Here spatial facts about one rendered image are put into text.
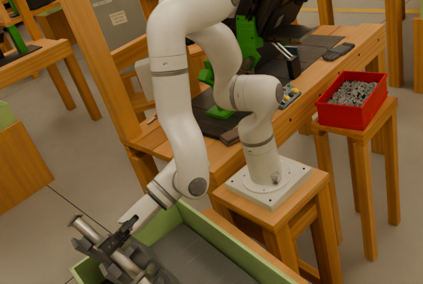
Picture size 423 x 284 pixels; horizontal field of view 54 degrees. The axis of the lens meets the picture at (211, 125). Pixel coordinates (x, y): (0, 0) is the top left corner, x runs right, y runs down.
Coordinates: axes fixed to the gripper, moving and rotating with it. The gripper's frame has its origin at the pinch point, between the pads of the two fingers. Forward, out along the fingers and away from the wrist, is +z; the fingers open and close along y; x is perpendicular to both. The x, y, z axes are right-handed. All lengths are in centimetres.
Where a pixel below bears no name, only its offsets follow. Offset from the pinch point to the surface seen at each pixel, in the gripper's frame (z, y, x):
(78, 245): 8.0, -8.9, -7.8
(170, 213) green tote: -13.0, -44.7, 2.0
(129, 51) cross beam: -53, -87, -71
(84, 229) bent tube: 4.5, -10.3, -9.9
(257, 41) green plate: -99, -83, -27
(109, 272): 4.5, 2.0, 4.1
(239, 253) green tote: -19.8, -21.9, 26.5
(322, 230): -48, -61, 49
